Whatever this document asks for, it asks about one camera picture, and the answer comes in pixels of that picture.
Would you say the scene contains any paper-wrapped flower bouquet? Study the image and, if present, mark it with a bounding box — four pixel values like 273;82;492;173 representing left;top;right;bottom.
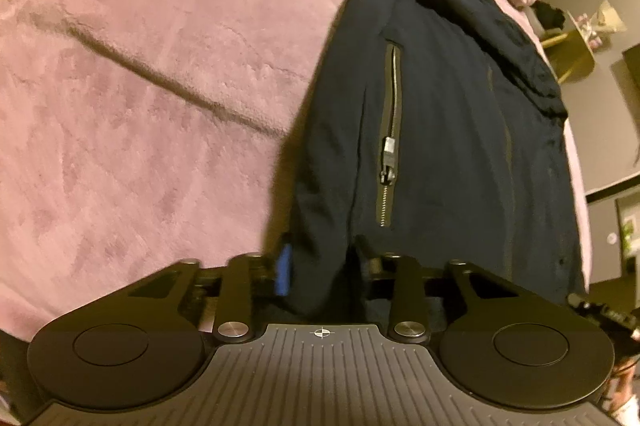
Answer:
576;0;627;51

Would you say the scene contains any black wall television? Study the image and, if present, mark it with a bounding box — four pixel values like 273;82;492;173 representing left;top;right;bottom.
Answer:
623;44;640;88

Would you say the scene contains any dark navy jacket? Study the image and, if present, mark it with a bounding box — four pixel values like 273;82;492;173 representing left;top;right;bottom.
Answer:
285;0;585;320

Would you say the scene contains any yellow side table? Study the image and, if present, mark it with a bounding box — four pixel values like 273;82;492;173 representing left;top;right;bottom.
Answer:
541;11;596;84

